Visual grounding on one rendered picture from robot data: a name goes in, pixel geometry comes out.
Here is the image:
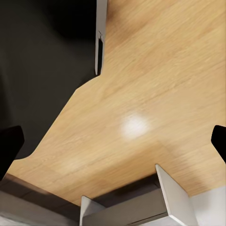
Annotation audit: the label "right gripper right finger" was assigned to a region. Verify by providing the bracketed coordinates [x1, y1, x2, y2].
[211, 125, 226, 163]

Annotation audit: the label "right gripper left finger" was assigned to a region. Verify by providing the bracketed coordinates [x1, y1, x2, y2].
[0, 125, 24, 182]

